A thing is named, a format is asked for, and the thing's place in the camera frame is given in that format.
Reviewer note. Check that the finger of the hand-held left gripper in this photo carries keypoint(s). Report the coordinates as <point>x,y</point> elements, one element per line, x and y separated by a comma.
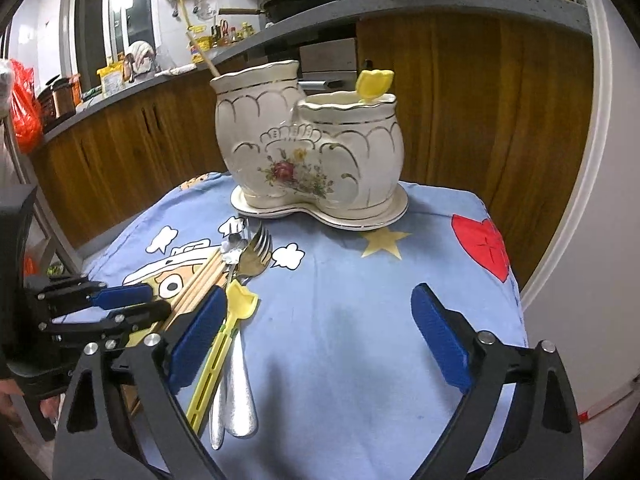
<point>140,312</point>
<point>125,295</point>

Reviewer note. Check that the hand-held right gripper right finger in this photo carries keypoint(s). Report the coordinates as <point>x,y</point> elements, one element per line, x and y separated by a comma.
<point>440,340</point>

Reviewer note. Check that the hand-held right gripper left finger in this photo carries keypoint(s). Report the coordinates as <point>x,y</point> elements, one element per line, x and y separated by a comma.
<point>197,340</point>

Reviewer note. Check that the wooden chopstick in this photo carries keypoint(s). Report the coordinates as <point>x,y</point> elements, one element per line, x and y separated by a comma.
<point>202,282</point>
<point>197,275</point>
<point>207,289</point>
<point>202,55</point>

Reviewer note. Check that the gold fork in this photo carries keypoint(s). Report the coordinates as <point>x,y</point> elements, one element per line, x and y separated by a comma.
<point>257,260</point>

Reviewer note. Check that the white floral ceramic utensil holder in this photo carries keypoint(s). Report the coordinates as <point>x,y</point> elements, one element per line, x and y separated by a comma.
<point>310,145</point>

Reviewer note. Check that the person's left hand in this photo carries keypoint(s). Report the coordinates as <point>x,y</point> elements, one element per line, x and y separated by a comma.
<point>7,402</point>

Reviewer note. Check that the yellow plastic spoon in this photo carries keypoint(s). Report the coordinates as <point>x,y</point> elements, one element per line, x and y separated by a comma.
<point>372,84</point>
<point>240,302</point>

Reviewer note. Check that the silver spoon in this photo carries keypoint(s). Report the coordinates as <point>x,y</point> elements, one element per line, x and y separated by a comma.
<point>232,250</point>

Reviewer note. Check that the grey metal rack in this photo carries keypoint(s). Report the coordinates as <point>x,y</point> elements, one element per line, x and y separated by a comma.
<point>54,220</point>

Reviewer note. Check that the blue cartoon printed cloth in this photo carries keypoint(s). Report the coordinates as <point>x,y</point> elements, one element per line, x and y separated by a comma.
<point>325,335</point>

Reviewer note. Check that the white ceramic drip tray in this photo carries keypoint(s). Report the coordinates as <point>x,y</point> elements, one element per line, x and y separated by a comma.
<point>320,219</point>

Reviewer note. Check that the red plastic bag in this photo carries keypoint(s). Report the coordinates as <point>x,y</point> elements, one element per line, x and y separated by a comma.
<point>27,110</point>

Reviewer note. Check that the yellow food packet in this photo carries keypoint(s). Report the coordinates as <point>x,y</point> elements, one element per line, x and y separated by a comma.
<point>111,79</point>

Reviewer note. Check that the wooden base cabinets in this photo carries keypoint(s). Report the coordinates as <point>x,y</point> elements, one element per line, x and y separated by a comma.
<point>475,100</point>

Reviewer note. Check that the kitchen window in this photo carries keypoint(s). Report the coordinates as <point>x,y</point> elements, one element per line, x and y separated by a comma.
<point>115,15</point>

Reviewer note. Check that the row of condiment bottles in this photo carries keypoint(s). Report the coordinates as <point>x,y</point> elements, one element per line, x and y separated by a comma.
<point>232,32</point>

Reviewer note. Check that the stainless steel built-in oven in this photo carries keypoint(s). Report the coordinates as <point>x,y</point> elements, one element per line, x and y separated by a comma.
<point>327,60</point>

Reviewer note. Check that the grey kitchen countertop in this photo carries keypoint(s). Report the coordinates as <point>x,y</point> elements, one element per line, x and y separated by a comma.
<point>450,2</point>

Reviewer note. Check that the white door frame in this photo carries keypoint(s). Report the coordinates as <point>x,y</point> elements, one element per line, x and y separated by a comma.
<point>585,200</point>

